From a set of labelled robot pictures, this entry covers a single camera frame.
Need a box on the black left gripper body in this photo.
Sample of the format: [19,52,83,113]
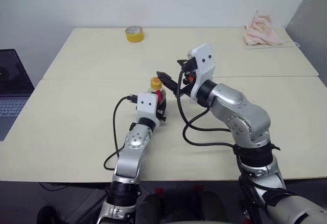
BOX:
[156,98,168,122]

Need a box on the pink crumpled towel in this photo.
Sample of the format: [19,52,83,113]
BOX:
[244,9,283,47]

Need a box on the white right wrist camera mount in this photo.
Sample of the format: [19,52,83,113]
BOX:
[187,42,217,103]

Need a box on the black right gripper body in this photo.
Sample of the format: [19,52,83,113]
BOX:
[175,58,198,98]

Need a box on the dark grey laptop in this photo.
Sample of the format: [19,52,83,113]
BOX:
[0,48,35,142]

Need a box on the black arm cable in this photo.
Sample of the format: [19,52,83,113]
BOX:
[103,94,138,171]
[176,69,241,150]

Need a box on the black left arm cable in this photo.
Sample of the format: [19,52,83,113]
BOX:
[103,94,138,171]

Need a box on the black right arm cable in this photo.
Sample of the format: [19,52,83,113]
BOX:
[176,69,241,150]

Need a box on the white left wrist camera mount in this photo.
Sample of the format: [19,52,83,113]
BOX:
[135,92,161,128]

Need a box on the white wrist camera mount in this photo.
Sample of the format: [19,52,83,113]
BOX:
[187,42,217,103]
[135,92,161,128]

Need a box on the yellow tape roll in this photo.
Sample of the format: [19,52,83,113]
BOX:
[125,26,145,43]

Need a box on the yellow bottle cap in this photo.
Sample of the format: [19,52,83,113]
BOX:
[150,77,162,90]

